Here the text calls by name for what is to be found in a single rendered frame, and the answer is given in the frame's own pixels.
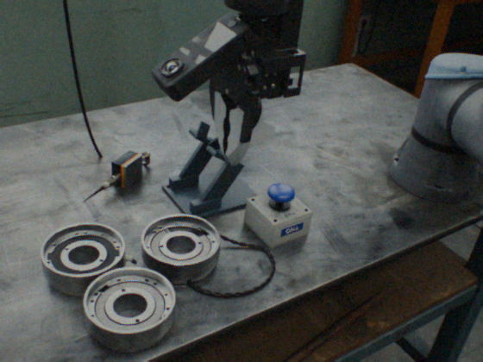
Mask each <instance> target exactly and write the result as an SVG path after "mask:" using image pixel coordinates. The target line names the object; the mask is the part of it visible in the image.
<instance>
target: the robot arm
mask: <svg viewBox="0 0 483 362"><path fill-rule="evenodd" d="M224 4H225V5H226V6H227V7H228V8H230V9H233V10H236V11H239V12H238V17H237V16H235V15H233V14H232V13H230V12H229V13H228V14H226V15H225V16H223V17H222V18H221V19H219V20H218V21H217V22H215V23H214V24H212V25H211V26H210V27H208V28H207V29H205V31H203V32H202V33H201V34H199V35H198V36H196V37H195V38H194V39H192V40H191V41H189V42H188V43H187V44H185V46H184V47H181V48H180V49H179V50H178V51H176V52H175V53H173V54H172V55H171V56H169V57H168V58H167V59H165V60H164V61H162V62H161V63H160V64H159V65H158V66H156V67H155V68H154V69H153V70H152V75H153V77H154V80H155V81H156V83H157V84H158V86H159V88H160V89H161V90H163V91H164V92H165V93H166V94H167V95H168V96H169V97H170V98H171V99H172V100H173V101H175V102H180V101H181V100H182V99H184V98H185V97H187V96H188V95H189V94H190V93H192V92H193V91H194V90H196V89H197V88H199V87H200V86H202V85H203V84H204V83H205V82H206V81H207V80H210V82H209V95H210V107H211V113H212V119H213V120H214V123H215V129H216V135H217V138H218V140H219V144H220V147H221V150H222V153H223V155H224V157H225V158H226V160H227V161H228V162H229V163H230V164H231V165H232V166H233V165H237V164H238V163H239V162H240V161H241V160H242V158H244V156H245V154H246V153H247V151H248V149H250V148H252V147H255V146H256V145H258V144H260V143H261V142H263V141H265V140H268V139H269V138H271V137H272V136H273V134H274V133H275V125H274V123H272V122H268V121H265V120H263V111H264V108H263V106H262V104H261V99H264V98H266V99H267V100H269V99H274V98H278V97H281V96H282V95H283V98H287V97H295V96H298V95H300V92H301V88H302V82H303V76H304V62H305V56H306V53H304V52H303V51H301V50H300V49H298V40H299V34H300V28H301V17H302V11H303V6H304V0H224ZM294 66H300V73H299V78H298V86H296V87H288V86H292V82H293V78H291V77H290V73H291V67H294ZM425 77H426V79H425V82H424V86H423V91H422V94H421V96H420V99H419V102H418V106H417V113H416V117H415V119H414V122H413V125H412V129H411V133H410V134H409V136H408V137H407V138H406V139H405V141H404V142H403V143H402V145H401V146H400V147H399V149H398V151H397V152H396V154H395V155H394V157H393V159H392V163H391V166H390V174H391V177H392V179H393V180H394V182H395V183H396V184H398V185H399V186H400V187H401V188H402V189H404V190H406V191H408V192H409V193H411V194H412V195H415V196H417V197H420V198H422V199H425V200H429V201H432V202H437V203H460V202H463V201H466V200H468V199H469V198H470V197H471V196H472V195H473V194H474V192H475V186H476V185H477V182H478V175H477V172H478V164H479V165H481V166H482V167H483V57H482V56H479V55H473V54H465V53H446V54H442V55H439V56H437V57H436V58H434V59H433V60H431V62H430V69H429V71H428V74H427V75H426V76H425Z"/></svg>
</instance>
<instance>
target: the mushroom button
mask: <svg viewBox="0 0 483 362"><path fill-rule="evenodd" d="M267 194H268V196H269V197H270V198H271V199H272V200H274V201H275V202H276V203H277V204H278V205H279V206H282V205H283V204H284V203H289V202H291V201H292V200H293V199H294V198H295V190H294V189H293V188H292V187H291V186H290V185H289V184H284V183H275V184H272V185H270V187H269V188H268V190H267Z"/></svg>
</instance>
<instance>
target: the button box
mask: <svg viewBox="0 0 483 362"><path fill-rule="evenodd" d="M311 216H312V211H311V210H310V209H309V208H307V207H306V206H305V205H304V204H303V203H302V202H300V201H299V200H298V199H297V198H296V197H295V198H294V199H293V200H292V201H291V202H289V203H284V204H283V205H282V206H279V205H278V204H277V203H276V202H275V201H274V200H272V199H271V198H270V197H269V196H268V194H267V193H264V194H261V195H258V196H255V197H251V198H248V199H247V204H246V210H245V218H244V223H245V224H246V225H247V226H248V227H249V228H250V229H251V230H252V231H253V232H254V233H255V234H256V235H257V236H258V237H259V238H260V239H261V240H262V241H263V242H264V243H265V244H266V245H267V246H268V247H269V248H270V249H274V248H275V247H280V246H281V245H284V244H286V243H288V242H291V241H294V240H297V239H300V238H302V237H305V236H307V235H308V233H309V228H310V224H311Z"/></svg>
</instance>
